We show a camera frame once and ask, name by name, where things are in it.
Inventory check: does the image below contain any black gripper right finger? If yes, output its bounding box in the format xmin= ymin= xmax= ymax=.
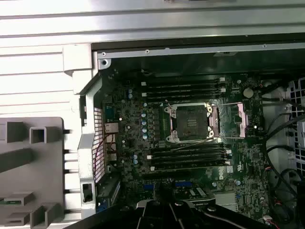
xmin=166 ymin=184 xmax=270 ymax=229

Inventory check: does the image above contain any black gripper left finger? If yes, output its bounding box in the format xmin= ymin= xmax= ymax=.
xmin=71 ymin=184 xmax=169 ymax=229

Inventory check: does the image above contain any metal socket cover frame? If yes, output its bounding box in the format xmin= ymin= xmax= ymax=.
xmin=209 ymin=101 xmax=250 ymax=139

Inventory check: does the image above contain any CPU socket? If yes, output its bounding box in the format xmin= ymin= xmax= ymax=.
xmin=163 ymin=101 xmax=221 ymax=144

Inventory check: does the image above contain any black RAM slot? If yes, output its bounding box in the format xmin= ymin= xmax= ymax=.
xmin=152 ymin=77 xmax=226 ymax=83
xmin=141 ymin=92 xmax=219 ymax=99
xmin=147 ymin=154 xmax=234 ymax=165
xmin=149 ymin=149 xmax=231 ymax=159
xmin=149 ymin=160 xmax=231 ymax=172
xmin=141 ymin=82 xmax=221 ymax=88
xmin=150 ymin=142 xmax=227 ymax=153
xmin=145 ymin=87 xmax=227 ymax=94

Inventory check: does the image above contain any small silver chipset heatsink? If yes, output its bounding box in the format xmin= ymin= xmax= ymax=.
xmin=213 ymin=192 xmax=240 ymax=213

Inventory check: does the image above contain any green motherboard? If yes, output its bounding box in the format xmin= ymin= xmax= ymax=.
xmin=102 ymin=69 xmax=271 ymax=215

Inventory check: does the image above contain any grey parts rack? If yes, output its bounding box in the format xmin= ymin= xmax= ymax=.
xmin=0 ymin=116 xmax=74 ymax=229

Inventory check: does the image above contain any green circuit card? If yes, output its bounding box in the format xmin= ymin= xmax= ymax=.
xmin=0 ymin=199 xmax=24 ymax=206

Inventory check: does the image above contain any black open PC case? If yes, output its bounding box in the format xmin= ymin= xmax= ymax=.
xmin=77 ymin=33 xmax=305 ymax=229

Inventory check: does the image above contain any grey metal drive cage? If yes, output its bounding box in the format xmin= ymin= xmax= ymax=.
xmin=285 ymin=77 xmax=305 ymax=167

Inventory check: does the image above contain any black wire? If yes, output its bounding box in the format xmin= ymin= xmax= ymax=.
xmin=264 ymin=114 xmax=305 ymax=229

